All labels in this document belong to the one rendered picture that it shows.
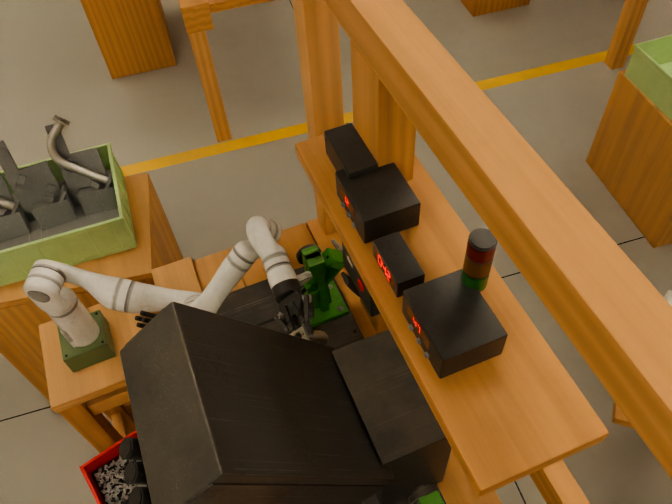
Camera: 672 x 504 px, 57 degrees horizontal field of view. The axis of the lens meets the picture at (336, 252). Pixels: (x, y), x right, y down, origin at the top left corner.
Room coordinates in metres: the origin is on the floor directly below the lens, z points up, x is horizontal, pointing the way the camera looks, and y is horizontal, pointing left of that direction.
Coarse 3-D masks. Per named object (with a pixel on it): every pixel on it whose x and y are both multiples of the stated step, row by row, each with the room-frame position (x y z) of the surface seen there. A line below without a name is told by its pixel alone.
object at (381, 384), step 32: (352, 352) 0.72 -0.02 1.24; (384, 352) 0.71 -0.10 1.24; (352, 384) 0.64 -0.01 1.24; (384, 384) 0.63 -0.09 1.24; (416, 384) 0.62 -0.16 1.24; (384, 416) 0.55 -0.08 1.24; (416, 416) 0.54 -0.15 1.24; (384, 448) 0.48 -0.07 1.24; (416, 448) 0.47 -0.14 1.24; (448, 448) 0.49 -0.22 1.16; (416, 480) 0.47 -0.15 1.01
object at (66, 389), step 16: (112, 320) 1.12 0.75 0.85; (128, 320) 1.11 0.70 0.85; (48, 336) 1.08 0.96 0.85; (112, 336) 1.06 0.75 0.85; (128, 336) 1.05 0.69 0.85; (48, 352) 1.02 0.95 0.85; (48, 368) 0.96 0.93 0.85; (64, 368) 0.96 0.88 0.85; (96, 368) 0.95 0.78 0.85; (112, 368) 0.94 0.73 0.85; (48, 384) 0.90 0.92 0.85; (64, 384) 0.90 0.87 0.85; (80, 384) 0.90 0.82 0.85; (96, 384) 0.89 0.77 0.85; (112, 384) 0.89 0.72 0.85; (64, 400) 0.85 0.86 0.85; (80, 400) 0.85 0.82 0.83
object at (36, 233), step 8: (64, 184) 1.77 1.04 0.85; (72, 200) 1.68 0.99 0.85; (80, 208) 1.64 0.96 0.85; (80, 216) 1.59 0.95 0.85; (88, 216) 1.59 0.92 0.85; (96, 216) 1.59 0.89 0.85; (104, 216) 1.58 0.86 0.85; (112, 216) 1.58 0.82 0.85; (32, 224) 1.57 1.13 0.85; (64, 224) 1.56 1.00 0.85; (72, 224) 1.56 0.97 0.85; (80, 224) 1.55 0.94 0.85; (88, 224) 1.55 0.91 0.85; (32, 232) 1.53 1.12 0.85; (40, 232) 1.53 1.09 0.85; (48, 232) 1.53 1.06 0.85; (56, 232) 1.52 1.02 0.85; (8, 240) 1.51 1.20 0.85; (16, 240) 1.50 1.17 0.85; (24, 240) 1.50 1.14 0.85; (32, 240) 1.50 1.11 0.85; (0, 248) 1.47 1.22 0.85
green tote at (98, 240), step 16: (48, 160) 1.79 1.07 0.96; (112, 160) 1.76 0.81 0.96; (112, 176) 1.68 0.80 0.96; (128, 208) 1.65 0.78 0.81; (96, 224) 1.45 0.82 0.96; (112, 224) 1.46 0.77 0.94; (128, 224) 1.51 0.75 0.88; (48, 240) 1.40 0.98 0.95; (64, 240) 1.41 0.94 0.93; (80, 240) 1.43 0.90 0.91; (96, 240) 1.44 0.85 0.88; (112, 240) 1.45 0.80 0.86; (128, 240) 1.47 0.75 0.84; (0, 256) 1.35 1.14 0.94; (16, 256) 1.37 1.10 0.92; (32, 256) 1.38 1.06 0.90; (48, 256) 1.39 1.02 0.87; (64, 256) 1.41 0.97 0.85; (80, 256) 1.42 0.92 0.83; (96, 256) 1.43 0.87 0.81; (0, 272) 1.35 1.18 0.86; (16, 272) 1.36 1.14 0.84
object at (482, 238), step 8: (472, 232) 0.67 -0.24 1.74; (480, 232) 0.67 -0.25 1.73; (488, 232) 0.67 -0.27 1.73; (472, 240) 0.65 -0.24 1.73; (480, 240) 0.65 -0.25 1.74; (488, 240) 0.65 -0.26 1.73; (496, 240) 0.65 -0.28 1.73; (472, 248) 0.64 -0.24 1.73; (480, 248) 0.63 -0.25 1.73; (488, 248) 0.63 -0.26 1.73; (472, 256) 0.64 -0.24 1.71; (480, 256) 0.63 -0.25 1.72; (488, 256) 0.63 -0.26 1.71; (480, 264) 0.63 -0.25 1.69
